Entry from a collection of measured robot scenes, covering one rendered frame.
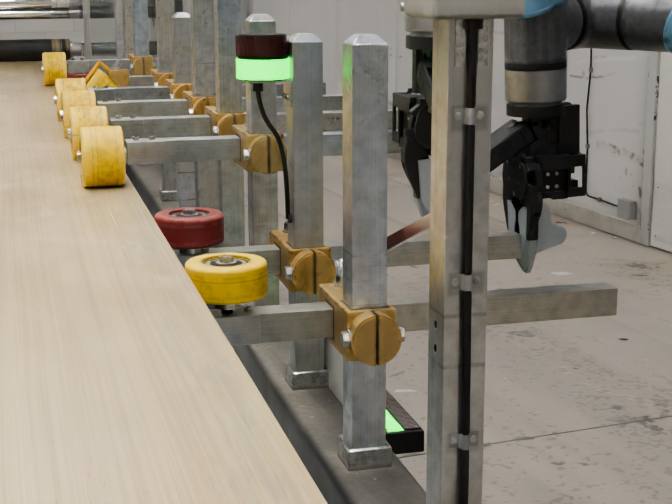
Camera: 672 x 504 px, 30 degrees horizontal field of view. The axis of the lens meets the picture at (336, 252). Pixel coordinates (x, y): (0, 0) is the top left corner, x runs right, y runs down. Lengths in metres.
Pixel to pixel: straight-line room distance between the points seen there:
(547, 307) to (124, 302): 0.46
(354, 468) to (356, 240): 0.23
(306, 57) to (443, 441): 0.57
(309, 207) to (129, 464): 0.72
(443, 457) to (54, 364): 0.30
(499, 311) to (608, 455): 1.94
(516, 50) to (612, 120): 4.22
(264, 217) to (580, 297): 0.52
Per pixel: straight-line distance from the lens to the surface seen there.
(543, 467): 3.12
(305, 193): 1.43
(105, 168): 1.67
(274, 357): 1.61
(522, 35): 1.53
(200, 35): 2.15
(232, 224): 1.94
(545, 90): 1.53
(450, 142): 0.93
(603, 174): 5.82
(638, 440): 3.34
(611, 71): 5.74
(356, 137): 1.18
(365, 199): 1.19
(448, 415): 0.98
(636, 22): 1.55
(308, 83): 1.42
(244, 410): 0.84
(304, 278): 1.42
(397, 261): 1.53
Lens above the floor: 1.19
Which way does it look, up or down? 13 degrees down
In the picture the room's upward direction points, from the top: straight up
